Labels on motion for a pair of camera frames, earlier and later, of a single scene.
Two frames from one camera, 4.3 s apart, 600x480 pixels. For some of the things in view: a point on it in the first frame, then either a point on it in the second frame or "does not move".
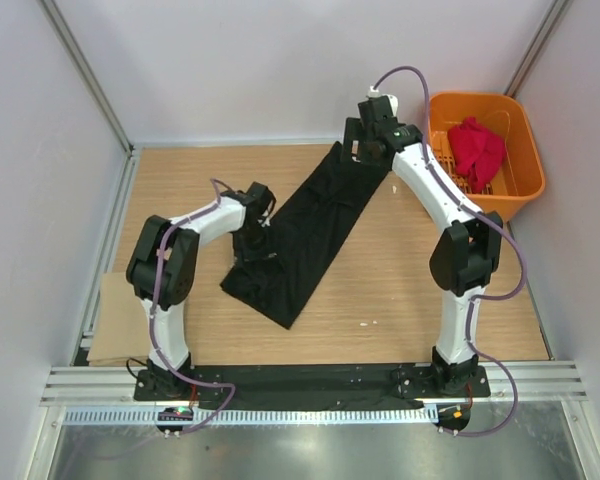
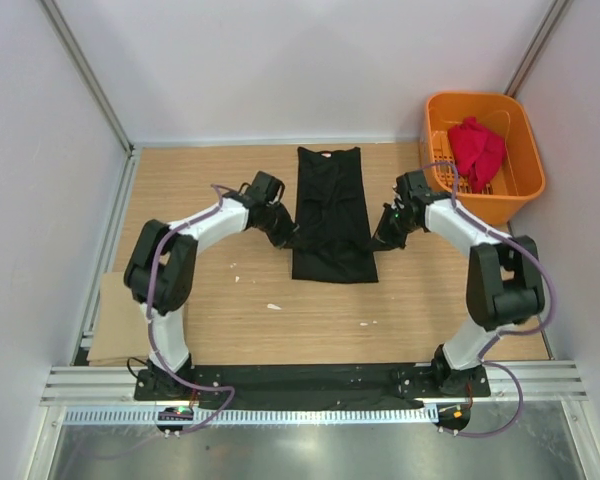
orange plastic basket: x=486 y=143 does not move
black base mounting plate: x=410 y=383 does not move
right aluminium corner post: x=550 y=22 does not move
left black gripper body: x=255 y=245 -> x=279 y=226
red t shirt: x=476 y=153 does not move
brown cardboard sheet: x=120 y=331 does not move
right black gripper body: x=354 y=132 -> x=394 y=227
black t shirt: x=279 y=277 -> x=333 y=240
